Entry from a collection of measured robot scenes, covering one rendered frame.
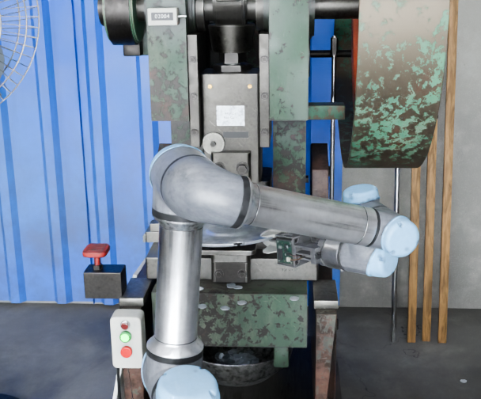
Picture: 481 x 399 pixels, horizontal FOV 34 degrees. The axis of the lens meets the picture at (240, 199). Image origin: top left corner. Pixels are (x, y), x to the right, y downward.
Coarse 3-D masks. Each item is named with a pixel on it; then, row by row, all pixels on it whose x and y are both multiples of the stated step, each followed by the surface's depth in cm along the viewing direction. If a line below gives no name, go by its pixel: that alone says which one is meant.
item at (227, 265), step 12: (204, 252) 185; (216, 252) 185; (228, 252) 184; (240, 252) 184; (252, 252) 184; (216, 264) 198; (228, 264) 198; (240, 264) 198; (216, 276) 199; (228, 276) 199; (240, 276) 198
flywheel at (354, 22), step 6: (354, 24) 225; (354, 30) 225; (354, 36) 225; (354, 42) 225; (354, 48) 225; (354, 54) 224; (354, 60) 224; (354, 66) 223; (354, 72) 223; (354, 78) 222; (354, 84) 221; (354, 90) 219; (354, 96) 218
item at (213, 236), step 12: (204, 228) 198; (216, 228) 195; (228, 228) 194; (240, 228) 193; (252, 228) 193; (264, 228) 194; (204, 240) 188; (216, 240) 187; (228, 240) 186; (240, 240) 185; (252, 240) 185; (264, 240) 184
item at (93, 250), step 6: (90, 246) 195; (96, 246) 195; (102, 246) 195; (108, 246) 195; (84, 252) 191; (90, 252) 191; (96, 252) 191; (102, 252) 191; (96, 258) 194; (96, 264) 194
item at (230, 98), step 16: (224, 64) 201; (240, 64) 200; (208, 80) 195; (224, 80) 195; (240, 80) 194; (256, 80) 194; (208, 96) 196; (224, 96) 196; (240, 96) 196; (256, 96) 195; (208, 112) 197; (224, 112) 197; (240, 112) 197; (256, 112) 196; (208, 128) 198; (224, 128) 198; (240, 128) 198; (256, 128) 198; (208, 144) 198; (224, 144) 199; (240, 144) 199; (256, 144) 199; (224, 160) 197; (240, 160) 197; (256, 160) 200; (256, 176) 201
